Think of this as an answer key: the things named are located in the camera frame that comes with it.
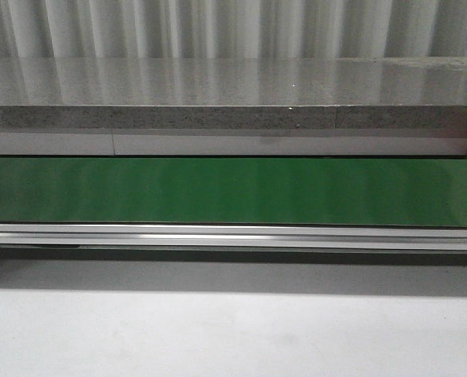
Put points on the aluminium conveyor frame rail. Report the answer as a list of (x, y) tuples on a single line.
[(292, 237)]

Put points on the white panel under counter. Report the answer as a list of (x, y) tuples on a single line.
[(140, 142)]

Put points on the green conveyor belt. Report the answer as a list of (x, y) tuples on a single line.
[(319, 191)]

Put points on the grey speckled stone counter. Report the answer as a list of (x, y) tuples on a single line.
[(227, 94)]

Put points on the white pleated curtain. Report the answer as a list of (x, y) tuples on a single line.
[(233, 29)]

